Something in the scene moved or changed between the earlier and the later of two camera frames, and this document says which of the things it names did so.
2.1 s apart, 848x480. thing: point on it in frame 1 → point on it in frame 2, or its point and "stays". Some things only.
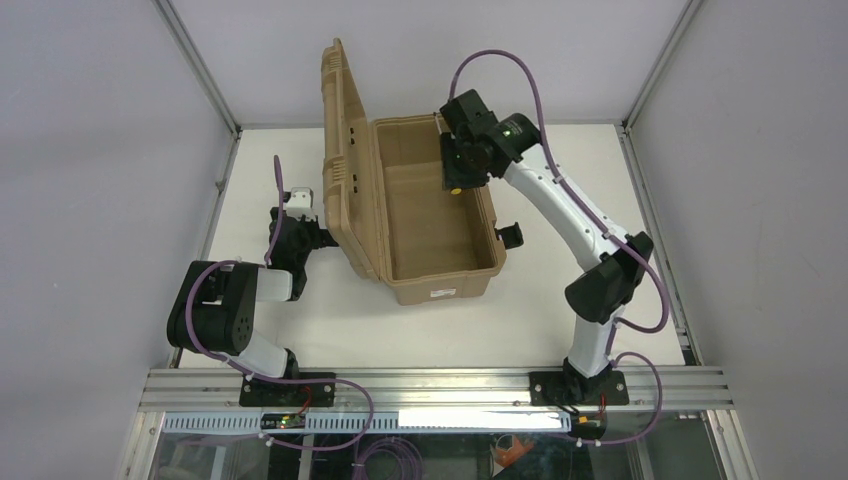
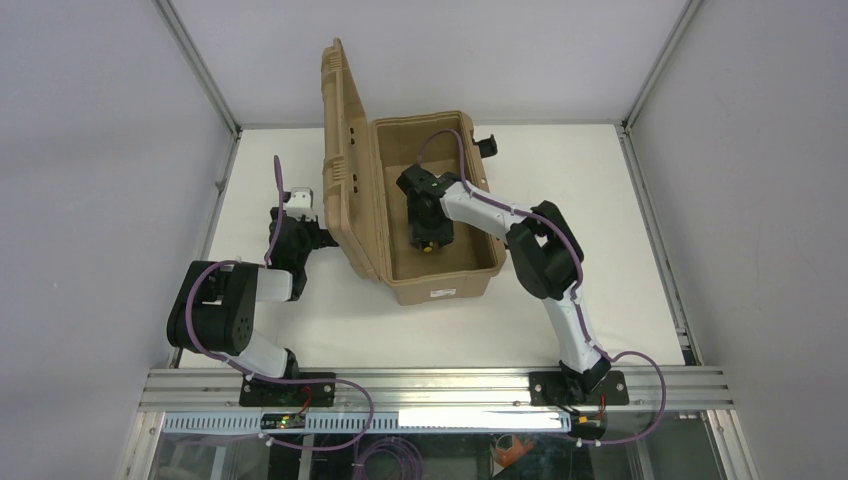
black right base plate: [579, 388] stays
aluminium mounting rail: [392, 390] stays
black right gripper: [460, 171] → [431, 230]
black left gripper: [303, 235] stays
